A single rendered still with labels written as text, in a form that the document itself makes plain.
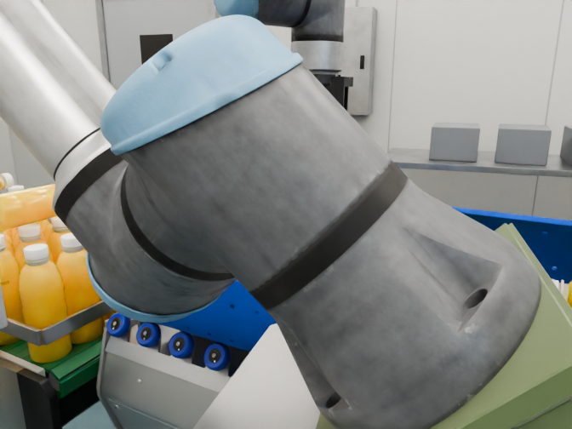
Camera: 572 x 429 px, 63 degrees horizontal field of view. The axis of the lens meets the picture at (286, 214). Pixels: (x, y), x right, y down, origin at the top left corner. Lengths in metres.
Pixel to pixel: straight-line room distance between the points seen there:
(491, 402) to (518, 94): 3.86
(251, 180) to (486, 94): 3.83
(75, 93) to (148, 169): 0.15
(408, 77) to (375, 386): 3.84
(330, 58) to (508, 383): 0.53
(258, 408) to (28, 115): 0.28
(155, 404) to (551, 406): 0.76
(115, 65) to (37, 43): 4.61
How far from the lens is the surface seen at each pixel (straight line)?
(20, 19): 0.44
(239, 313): 0.69
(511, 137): 3.32
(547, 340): 0.24
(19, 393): 1.04
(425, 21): 4.05
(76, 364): 0.99
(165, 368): 0.88
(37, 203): 1.09
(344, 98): 0.70
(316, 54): 0.68
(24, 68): 0.41
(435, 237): 0.25
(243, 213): 0.23
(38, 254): 0.93
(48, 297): 0.95
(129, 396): 0.96
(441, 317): 0.23
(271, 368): 0.44
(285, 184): 0.23
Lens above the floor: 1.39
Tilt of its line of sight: 16 degrees down
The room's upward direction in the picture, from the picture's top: straight up
